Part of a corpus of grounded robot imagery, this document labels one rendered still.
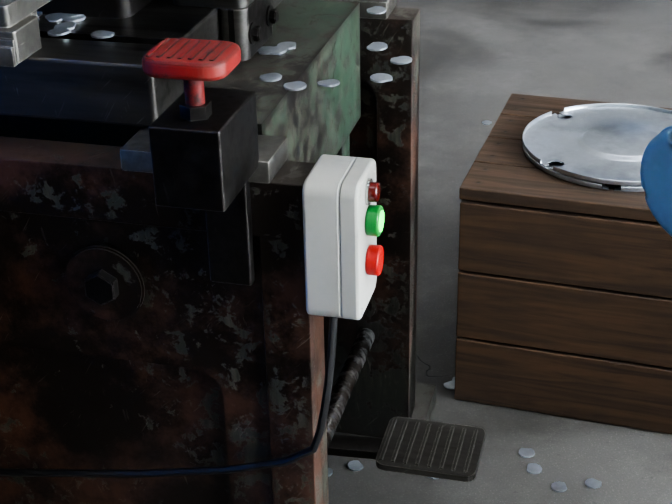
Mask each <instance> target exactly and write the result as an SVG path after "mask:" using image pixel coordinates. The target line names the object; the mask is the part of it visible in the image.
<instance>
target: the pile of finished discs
mask: <svg viewBox="0 0 672 504"><path fill-rule="evenodd" d="M559 113H560V114H559V115H557V114H556V113H554V114H552V111H550V112H548V113H545V114H543V115H541V116H539V117H537V118H535V119H534V120H532V121H531V122H530V123H529V124H528V125H527V126H526V127H525V129H524V131H523V134H522V142H523V150H524V153H525V155H526V157H527V158H528V159H529V160H530V161H531V162H532V163H533V164H534V165H535V166H537V167H538V168H539V169H541V170H543V171H544V172H546V173H548V174H550V175H552V176H555V177H557V178H560V179H562V180H565V181H568V182H572V183H575V184H579V185H583V186H588V187H593V188H598V189H605V190H608V189H609V187H607V186H605V184H611V185H621V186H620V187H618V188H615V189H614V191H626V192H645V191H644V189H643V188H642V186H641V179H640V167H641V160H642V156H643V153H644V151H645V149H646V147H647V145H648V144H649V142H650V141H651V140H652V139H653V138H654V137H655V136H657V135H658V134H659V133H660V132H661V131H662V130H663V129H665V128H666V127H668V126H671V125H672V110H667V109H663V108H658V107H652V106H645V105H637V104H623V103H596V104H584V105H576V106H570V107H565V108H564V111H562V112H559Z"/></svg>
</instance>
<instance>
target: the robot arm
mask: <svg viewBox="0 0 672 504"><path fill-rule="evenodd" d="M640 179H641V186H642V188H643V189H644V191H645V194H646V196H645V200H646V202H647V205H648V207H649V209H650V211H651V213H652V214H653V216H654V217H655V219H656V220H657V222H658V223H659V224H660V225H661V227H662V228H663V229H664V230H665V231H666V232H667V233H668V234H669V235H670V236H672V125H671V126H668V127H666V128H665V129H663V130H662V131H661V132H660V133H659V134H658V135H657V136H655V137H654V138H653V139H652V140H651V141H650V142H649V144H648V145H647V147H646V149H645V151H644V153H643V156H642V160H641V167H640Z"/></svg>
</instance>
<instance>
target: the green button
mask: <svg viewBox="0 0 672 504"><path fill-rule="evenodd" d="M381 211H384V209H383V207H382V206H381V205H372V204H371V205H369V206H368V208H367V212H366V217H365V232H366V234H367V235H368V236H376V237H378V236H380V235H381V232H380V231H379V217H380V213H381Z"/></svg>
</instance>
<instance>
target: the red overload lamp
mask: <svg viewBox="0 0 672 504"><path fill-rule="evenodd" d="M379 198H380V183H379V182H373V179H372V178H368V179H367V182H366V186H365V204H366V205H370V204H371V202H378V201H379Z"/></svg>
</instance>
